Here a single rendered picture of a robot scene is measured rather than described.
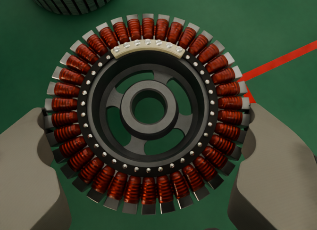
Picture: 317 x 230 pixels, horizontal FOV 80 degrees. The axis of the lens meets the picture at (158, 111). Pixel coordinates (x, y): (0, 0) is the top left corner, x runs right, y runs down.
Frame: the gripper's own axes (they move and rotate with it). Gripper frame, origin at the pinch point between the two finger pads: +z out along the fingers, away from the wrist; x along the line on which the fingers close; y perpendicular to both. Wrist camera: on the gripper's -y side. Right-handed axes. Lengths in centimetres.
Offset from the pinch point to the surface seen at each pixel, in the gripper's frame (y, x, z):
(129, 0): -5.0, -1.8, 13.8
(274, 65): 0.6, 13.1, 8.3
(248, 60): 0.2, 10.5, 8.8
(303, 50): -0.6, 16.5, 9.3
